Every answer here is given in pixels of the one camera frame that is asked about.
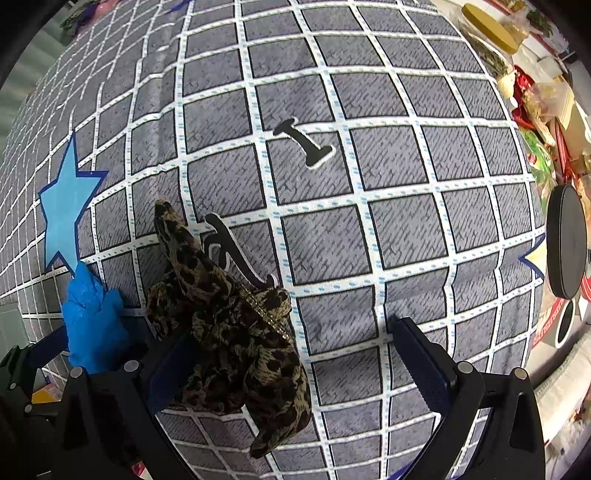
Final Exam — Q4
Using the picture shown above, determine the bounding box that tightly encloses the grey checked blanket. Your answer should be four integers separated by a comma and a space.
0, 0, 549, 480

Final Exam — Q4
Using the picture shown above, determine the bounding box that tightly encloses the bright blue cloth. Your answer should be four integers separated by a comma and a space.
62, 262, 133, 376

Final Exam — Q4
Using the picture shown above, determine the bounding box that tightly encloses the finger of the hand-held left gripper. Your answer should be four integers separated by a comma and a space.
0, 325, 71, 416

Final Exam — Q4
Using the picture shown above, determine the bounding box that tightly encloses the pile of red packets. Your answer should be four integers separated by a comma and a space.
508, 65, 591, 185

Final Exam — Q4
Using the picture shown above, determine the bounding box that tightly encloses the black round disc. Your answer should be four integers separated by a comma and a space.
545, 184, 589, 301

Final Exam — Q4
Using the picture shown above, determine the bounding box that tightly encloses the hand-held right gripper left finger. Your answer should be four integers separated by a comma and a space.
55, 331, 204, 480

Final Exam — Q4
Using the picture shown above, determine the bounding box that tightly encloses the white cup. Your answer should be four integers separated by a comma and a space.
555, 299, 576, 349

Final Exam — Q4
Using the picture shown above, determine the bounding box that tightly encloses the green packet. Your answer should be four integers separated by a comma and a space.
521, 133, 556, 172

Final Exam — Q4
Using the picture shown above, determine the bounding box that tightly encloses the white quilted pad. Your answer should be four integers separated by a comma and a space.
534, 344, 591, 441

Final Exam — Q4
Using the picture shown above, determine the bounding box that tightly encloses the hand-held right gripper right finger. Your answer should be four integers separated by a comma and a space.
392, 316, 546, 480

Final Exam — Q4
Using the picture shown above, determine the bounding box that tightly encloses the pale green curtain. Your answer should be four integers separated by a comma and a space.
0, 41, 61, 155

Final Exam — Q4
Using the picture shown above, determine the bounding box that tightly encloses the yellow round lid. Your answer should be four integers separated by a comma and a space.
462, 4, 521, 55

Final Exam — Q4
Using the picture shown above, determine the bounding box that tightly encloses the leopard print scarf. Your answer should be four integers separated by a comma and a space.
147, 199, 311, 459

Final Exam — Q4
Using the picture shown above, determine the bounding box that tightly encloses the red round tray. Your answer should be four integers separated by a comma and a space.
532, 295, 591, 348

